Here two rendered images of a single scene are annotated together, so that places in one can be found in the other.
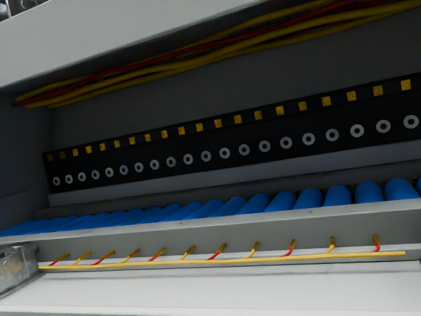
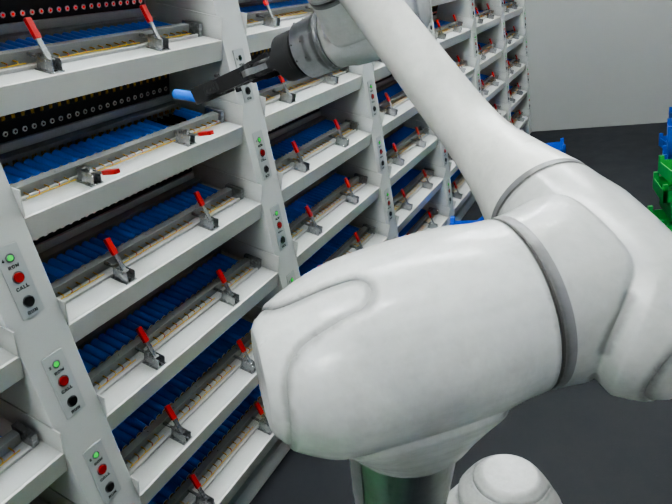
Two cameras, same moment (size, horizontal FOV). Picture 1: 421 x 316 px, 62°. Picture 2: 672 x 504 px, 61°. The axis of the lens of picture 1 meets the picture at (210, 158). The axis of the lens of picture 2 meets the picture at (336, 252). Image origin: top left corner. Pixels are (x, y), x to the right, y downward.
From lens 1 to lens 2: 119 cm
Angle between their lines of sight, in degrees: 88
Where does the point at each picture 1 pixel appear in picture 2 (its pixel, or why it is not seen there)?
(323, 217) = (157, 135)
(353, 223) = (162, 136)
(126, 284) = (127, 165)
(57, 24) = (90, 78)
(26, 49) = (76, 86)
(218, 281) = (148, 156)
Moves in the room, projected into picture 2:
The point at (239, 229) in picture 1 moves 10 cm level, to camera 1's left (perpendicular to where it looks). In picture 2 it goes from (141, 143) to (121, 155)
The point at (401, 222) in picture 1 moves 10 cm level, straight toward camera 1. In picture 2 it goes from (169, 134) to (202, 131)
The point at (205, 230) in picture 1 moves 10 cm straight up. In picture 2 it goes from (134, 145) to (118, 95)
